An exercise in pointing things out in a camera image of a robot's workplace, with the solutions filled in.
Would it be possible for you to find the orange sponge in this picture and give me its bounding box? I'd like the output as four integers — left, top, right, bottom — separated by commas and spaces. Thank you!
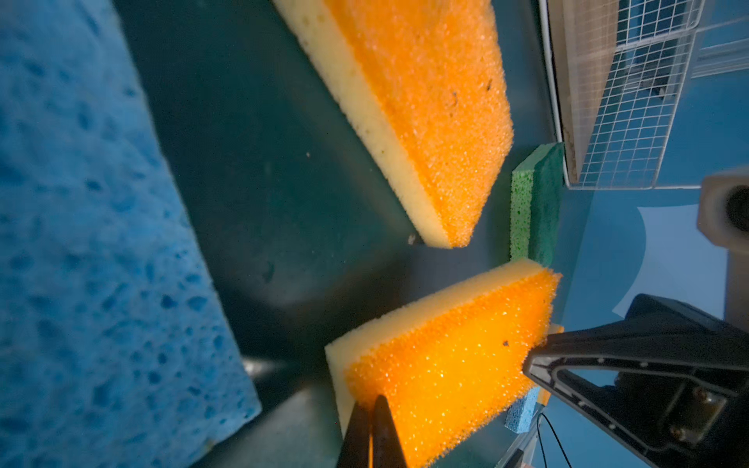
325, 259, 562, 467
276, 1, 514, 249

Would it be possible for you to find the white wire wooden shelf rack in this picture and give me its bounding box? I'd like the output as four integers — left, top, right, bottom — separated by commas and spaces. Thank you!
538, 1, 748, 191

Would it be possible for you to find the blue sponge right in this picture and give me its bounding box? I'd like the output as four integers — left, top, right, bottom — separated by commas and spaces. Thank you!
504, 387, 540, 434

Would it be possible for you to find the green sponge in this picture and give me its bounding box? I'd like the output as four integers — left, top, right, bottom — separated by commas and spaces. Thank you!
510, 144, 565, 267

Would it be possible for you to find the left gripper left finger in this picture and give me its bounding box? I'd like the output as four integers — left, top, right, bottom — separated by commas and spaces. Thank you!
335, 395, 407, 468

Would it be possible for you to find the blue sponge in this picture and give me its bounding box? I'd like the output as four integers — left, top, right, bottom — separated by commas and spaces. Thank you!
504, 387, 540, 434
1, 1, 261, 467

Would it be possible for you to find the blue sponge left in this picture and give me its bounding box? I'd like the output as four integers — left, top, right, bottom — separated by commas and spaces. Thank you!
1, 1, 261, 467

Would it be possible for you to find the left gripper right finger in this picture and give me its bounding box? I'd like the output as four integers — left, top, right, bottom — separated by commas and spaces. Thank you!
523, 294, 748, 467

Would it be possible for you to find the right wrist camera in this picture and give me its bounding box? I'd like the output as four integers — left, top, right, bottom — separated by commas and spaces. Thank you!
698, 166, 748, 255

